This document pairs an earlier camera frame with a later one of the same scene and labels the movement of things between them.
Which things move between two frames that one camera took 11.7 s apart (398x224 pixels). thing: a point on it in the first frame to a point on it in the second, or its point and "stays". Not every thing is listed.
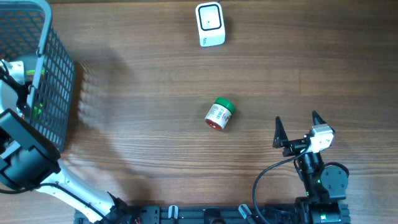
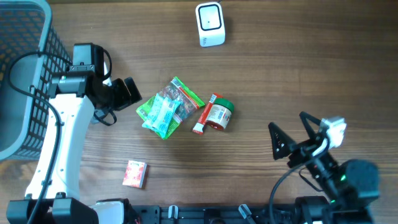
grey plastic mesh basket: x=28 y=34 stays
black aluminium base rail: x=198 y=214 stays
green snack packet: x=38 y=77 to x=177 y=91
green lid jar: x=219 y=113 stays
